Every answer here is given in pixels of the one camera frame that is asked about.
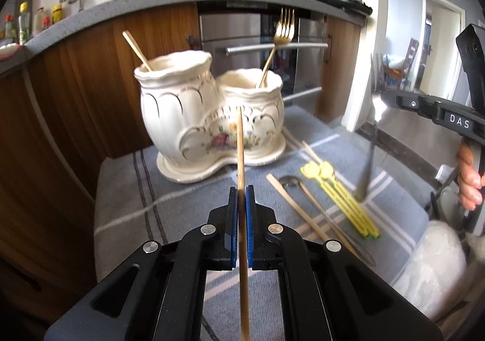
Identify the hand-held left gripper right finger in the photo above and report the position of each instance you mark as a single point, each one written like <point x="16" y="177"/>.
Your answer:
<point x="250" y="227"/>

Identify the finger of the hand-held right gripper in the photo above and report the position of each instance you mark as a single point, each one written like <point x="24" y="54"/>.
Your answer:
<point x="399" y="92"/>
<point x="416" y="105"/>

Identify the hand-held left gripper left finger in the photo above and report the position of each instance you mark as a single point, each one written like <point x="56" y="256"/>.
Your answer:
<point x="233" y="227"/>

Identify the long wooden chopstick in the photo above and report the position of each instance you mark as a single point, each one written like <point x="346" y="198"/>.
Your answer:
<point x="240" y="159"/>

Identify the yellow tulip-shaped plastic pick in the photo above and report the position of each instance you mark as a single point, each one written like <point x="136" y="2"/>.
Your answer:
<point x="326" y="170"/>
<point x="310" y="171"/>

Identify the white ceramic utensil holder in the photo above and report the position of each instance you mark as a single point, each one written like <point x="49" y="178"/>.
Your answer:
<point x="170" y="117"/>

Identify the person's right hand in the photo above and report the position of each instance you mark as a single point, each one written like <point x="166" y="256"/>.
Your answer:
<point x="468" y="178"/>

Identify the wooden chair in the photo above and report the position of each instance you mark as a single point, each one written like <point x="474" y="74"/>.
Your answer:
<point x="405" y="64"/>

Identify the grey striped cloth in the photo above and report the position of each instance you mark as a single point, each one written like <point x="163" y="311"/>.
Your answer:
<point x="151" y="193"/>

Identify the gold metal fork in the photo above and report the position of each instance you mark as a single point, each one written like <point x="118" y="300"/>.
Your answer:
<point x="285" y="28"/>

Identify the white fluffy cushion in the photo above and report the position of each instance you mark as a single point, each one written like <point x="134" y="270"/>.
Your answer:
<point x="432" y="269"/>

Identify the stainless steel oven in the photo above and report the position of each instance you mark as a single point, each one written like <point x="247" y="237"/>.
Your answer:
<point x="235" y="30"/>

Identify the grey kitchen countertop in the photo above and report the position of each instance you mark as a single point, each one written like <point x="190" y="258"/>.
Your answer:
<point x="113" y="7"/>

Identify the yellow squeeze bottle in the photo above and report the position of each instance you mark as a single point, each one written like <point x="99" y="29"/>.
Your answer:
<point x="57" y="14"/>

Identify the white jug with red cap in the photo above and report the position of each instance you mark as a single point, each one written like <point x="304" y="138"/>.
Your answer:
<point x="39" y="21"/>

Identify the white pink-edged cloth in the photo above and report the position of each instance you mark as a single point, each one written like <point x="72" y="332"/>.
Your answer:
<point x="9" y="51"/>

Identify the clear bottle with yellow cap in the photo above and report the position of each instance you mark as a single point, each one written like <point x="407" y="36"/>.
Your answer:
<point x="23" y="24"/>

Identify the green-label bottle with red cap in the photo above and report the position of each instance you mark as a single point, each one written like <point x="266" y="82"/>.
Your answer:
<point x="8" y="26"/>

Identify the white door frame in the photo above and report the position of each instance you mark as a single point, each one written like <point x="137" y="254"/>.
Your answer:
<point x="426" y="41"/>

